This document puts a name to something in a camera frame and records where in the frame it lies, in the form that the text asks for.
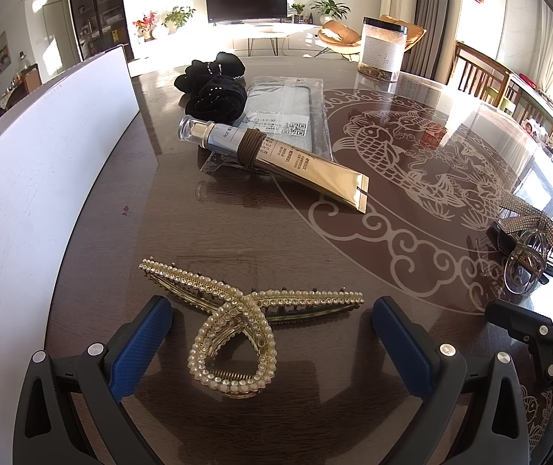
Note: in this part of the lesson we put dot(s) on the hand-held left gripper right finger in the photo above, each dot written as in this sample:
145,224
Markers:
407,348

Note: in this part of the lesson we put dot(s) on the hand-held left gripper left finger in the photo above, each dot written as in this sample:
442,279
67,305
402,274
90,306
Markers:
141,348

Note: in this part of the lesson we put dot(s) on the rhinestone hair clip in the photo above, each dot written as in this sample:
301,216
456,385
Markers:
533,218

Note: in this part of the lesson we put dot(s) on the pearl hair claw clip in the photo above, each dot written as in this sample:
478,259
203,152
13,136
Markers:
238,302

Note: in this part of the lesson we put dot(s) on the white foam board barrier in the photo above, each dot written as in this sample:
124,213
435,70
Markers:
39,179

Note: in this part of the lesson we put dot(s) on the gold cosmetic tube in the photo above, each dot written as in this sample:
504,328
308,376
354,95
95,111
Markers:
305,169

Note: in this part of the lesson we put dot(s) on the black beaded scrunchie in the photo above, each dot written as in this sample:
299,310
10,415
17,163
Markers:
213,101

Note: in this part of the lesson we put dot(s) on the phone case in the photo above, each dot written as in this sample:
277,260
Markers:
281,106

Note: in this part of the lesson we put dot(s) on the slatted wooden chair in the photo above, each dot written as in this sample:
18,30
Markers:
480,65
523,101

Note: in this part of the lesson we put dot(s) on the grey curtain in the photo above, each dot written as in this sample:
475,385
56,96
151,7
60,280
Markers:
436,19

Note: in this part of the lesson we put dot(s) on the clear jar with black lid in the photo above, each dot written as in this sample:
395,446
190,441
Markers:
383,48

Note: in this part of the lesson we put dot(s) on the orange lounge chair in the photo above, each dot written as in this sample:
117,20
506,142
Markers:
339,34

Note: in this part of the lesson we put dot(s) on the white door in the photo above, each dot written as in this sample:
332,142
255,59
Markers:
61,34

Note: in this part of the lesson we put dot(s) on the red flower plant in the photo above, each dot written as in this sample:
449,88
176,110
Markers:
145,23

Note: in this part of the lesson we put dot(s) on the green potted plant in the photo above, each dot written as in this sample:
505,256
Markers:
178,17

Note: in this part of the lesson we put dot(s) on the white hairpin leg table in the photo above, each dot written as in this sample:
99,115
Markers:
267,38

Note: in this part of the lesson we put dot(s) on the large leafy potted plant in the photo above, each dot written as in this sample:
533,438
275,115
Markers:
329,7

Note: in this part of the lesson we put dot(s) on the tall glass display cabinet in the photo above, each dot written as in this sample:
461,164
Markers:
97,5

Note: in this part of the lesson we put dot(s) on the small potted plant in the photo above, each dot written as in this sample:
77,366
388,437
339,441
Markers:
298,8

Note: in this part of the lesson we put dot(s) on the flat screen television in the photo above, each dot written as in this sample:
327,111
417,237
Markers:
247,2

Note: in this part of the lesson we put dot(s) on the framed wall painting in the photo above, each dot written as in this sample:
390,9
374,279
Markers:
0,51

